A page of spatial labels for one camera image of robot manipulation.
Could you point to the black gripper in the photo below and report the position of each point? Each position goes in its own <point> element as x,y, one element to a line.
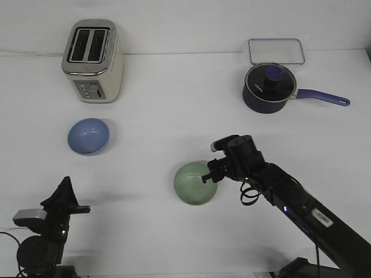
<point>58,217</point>
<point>241,160</point>

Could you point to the blue bowl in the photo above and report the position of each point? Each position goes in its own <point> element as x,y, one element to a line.
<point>89,136</point>

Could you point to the dark blue saucepan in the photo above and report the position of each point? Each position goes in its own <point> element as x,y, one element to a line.
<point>269,108</point>

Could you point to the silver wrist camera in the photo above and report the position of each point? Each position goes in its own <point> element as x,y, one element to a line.
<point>30,218</point>
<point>219,144</point>

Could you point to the glass pot lid blue knob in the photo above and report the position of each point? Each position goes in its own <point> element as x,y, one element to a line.
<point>270,82</point>

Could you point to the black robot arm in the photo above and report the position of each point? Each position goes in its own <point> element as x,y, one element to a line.
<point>41,255</point>
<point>347,249</point>

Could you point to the clear blue-rimmed container lid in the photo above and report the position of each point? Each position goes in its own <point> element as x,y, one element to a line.
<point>287,51</point>

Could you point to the cream and steel toaster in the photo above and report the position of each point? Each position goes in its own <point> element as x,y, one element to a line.
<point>92,61</point>

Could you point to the green bowl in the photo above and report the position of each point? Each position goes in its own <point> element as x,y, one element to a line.
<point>189,186</point>

